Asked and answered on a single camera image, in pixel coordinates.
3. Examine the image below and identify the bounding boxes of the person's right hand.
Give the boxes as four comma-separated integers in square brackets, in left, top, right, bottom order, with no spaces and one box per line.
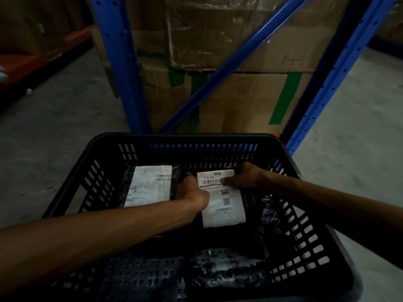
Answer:
[222,162,268,190]

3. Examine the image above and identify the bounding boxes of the person's left hand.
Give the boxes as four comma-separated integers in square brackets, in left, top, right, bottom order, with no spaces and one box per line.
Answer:
[177,172,210,214]

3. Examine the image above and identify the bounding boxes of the black parcel with white label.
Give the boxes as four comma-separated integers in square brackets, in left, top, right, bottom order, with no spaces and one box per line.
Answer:
[186,168,277,268]
[118,164,183,208]

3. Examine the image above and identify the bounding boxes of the person's left forearm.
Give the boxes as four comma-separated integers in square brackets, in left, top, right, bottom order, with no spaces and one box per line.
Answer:
[0,198,203,294]

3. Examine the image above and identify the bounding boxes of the person's right forearm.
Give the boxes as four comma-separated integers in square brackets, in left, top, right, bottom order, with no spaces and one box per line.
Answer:
[263,173,403,269]

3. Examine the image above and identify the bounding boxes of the black plastic crate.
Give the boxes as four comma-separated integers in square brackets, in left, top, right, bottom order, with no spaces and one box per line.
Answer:
[22,133,362,302]

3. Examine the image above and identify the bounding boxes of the large cardboard box green tape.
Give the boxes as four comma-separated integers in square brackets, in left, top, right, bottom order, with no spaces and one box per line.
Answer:
[91,26,315,134]

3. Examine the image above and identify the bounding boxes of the large cardboard box clear wrap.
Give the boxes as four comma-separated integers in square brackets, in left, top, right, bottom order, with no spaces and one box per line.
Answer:
[124,0,353,74]

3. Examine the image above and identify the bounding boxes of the orange rack beam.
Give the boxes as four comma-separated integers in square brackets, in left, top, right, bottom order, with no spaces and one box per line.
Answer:
[0,25,96,91]

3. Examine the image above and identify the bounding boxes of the cardboard boxes on orange rack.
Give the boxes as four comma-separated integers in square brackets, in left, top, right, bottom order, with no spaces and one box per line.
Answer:
[0,0,92,58]

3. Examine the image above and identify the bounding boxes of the blue metal rack frame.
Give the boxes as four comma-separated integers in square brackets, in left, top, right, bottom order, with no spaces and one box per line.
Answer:
[90,0,399,156]

